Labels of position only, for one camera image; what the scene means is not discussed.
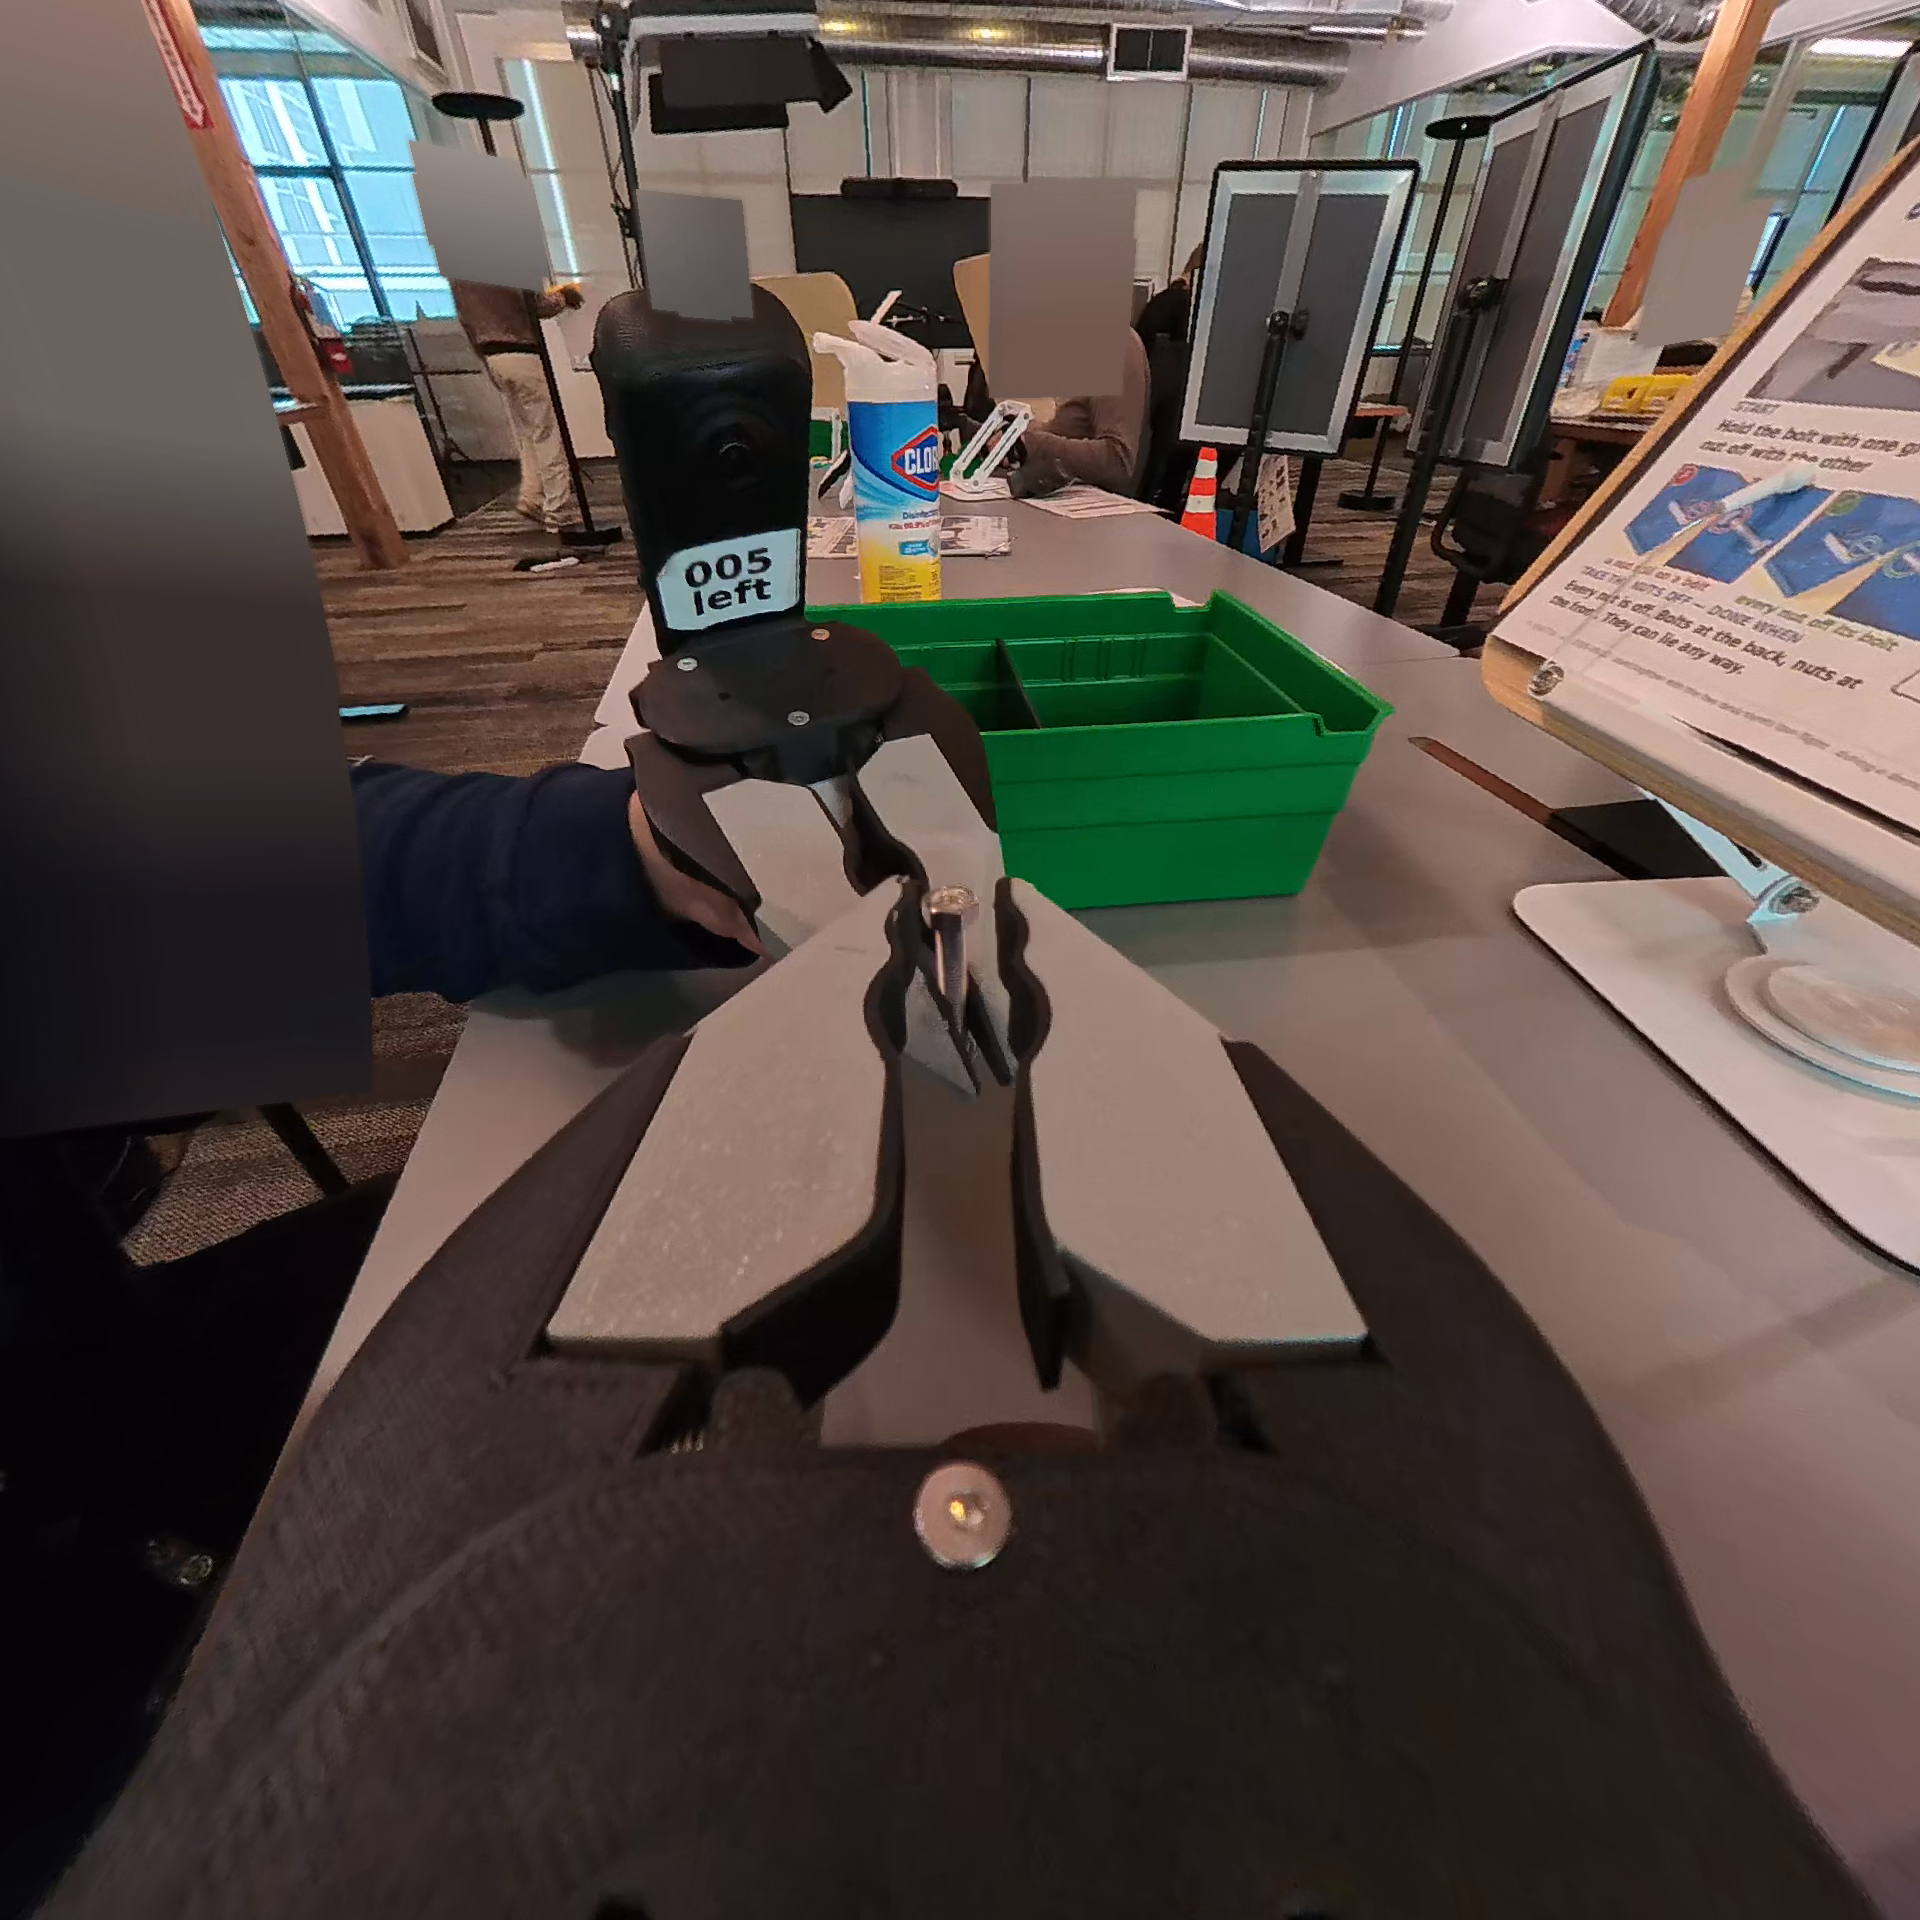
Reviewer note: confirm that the printed instruction sheet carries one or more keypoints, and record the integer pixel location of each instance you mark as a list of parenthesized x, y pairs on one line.
[(1726, 600)]

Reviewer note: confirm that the disinfecting wipes canister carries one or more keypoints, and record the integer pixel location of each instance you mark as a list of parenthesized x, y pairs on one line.
[(896, 465)]

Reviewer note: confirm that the grey panel on stand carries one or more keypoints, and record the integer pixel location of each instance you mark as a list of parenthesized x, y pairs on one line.
[(1297, 301), (1547, 270)]

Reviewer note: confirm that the black studio light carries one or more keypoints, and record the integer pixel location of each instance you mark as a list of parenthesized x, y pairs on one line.
[(748, 81)]

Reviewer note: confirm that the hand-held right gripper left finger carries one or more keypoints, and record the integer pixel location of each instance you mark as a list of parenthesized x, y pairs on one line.
[(748, 1186)]

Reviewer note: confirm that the white plastic device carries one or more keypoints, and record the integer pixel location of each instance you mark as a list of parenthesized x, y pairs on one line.
[(985, 445)]

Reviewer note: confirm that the ceiling air vent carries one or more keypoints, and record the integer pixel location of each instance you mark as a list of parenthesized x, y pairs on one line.
[(1152, 50)]

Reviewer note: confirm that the yellow box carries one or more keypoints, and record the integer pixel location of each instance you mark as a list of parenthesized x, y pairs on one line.
[(1650, 392)]

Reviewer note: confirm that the wooden instruction board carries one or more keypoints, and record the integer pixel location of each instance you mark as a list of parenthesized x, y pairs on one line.
[(1574, 691)]

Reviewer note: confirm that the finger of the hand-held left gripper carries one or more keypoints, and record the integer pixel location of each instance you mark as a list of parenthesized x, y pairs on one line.
[(923, 810), (783, 856)]

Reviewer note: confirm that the white cabinet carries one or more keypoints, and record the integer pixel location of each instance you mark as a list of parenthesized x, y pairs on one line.
[(378, 465)]

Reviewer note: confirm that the silver hex nut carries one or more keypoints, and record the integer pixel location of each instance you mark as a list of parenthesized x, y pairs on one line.
[(947, 902)]

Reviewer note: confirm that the silver threaded bolt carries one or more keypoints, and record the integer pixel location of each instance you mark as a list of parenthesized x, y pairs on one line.
[(952, 973)]

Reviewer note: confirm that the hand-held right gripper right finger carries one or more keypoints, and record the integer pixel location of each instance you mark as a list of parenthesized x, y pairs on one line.
[(1188, 1186)]

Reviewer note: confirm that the wooden post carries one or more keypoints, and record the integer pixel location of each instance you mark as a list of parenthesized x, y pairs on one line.
[(284, 301), (1695, 106)]

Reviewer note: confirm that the green plastic bin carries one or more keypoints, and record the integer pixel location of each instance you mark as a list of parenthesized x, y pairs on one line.
[(1169, 780)]

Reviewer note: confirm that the black office chair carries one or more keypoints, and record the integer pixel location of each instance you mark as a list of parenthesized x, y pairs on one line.
[(1484, 540)]

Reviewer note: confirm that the white board stand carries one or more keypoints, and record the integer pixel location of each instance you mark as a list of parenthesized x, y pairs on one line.
[(1650, 973)]

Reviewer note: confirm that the red fire extinguisher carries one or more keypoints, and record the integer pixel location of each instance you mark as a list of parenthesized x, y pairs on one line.
[(323, 330)]

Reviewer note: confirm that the person's left forearm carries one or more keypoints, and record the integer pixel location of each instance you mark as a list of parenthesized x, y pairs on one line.
[(494, 876)]

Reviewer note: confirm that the person's left hand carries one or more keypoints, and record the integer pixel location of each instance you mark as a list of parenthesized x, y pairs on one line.
[(691, 908)]

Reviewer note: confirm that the black monitor screen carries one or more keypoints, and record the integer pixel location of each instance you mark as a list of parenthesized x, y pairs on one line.
[(885, 239)]

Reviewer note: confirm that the orange traffic cone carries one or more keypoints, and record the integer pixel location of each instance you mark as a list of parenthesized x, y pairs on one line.
[(1198, 504)]

